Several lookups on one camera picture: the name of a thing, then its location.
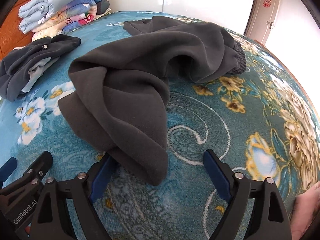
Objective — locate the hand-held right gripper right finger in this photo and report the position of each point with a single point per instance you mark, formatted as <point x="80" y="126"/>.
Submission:
<point x="217" y="177"/>

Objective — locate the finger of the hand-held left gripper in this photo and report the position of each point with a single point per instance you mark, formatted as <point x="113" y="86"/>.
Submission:
<point x="42" y="162"/>
<point x="10" y="166"/>

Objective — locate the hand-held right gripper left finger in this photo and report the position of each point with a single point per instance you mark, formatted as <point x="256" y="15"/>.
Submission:
<point x="100" y="180"/>

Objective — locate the dark grey pants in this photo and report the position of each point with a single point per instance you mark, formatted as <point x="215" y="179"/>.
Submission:
<point x="120" y="92"/>

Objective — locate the teal floral blanket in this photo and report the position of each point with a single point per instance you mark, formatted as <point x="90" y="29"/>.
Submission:
<point x="200" y="110"/>

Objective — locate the dark navy jacket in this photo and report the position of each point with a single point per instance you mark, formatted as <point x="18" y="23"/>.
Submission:
<point x="20" y="62"/>

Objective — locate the orange wooden headboard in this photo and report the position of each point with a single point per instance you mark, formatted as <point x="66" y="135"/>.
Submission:
<point x="10" y="40"/>

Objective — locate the floral folded quilt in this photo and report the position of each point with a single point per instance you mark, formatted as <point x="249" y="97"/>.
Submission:
<point x="80" y="8"/>

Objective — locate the beige door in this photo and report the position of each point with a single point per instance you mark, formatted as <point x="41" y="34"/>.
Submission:
<point x="265" y="22"/>

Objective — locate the dark grey pillow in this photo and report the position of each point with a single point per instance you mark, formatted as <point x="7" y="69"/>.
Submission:
<point x="103" y="6"/>

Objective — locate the red door decoration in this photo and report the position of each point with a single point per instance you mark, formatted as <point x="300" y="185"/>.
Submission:
<point x="267" y="1"/>

